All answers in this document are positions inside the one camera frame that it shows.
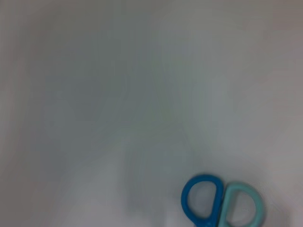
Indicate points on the blue scissors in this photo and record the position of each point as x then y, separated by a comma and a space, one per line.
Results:
187, 201

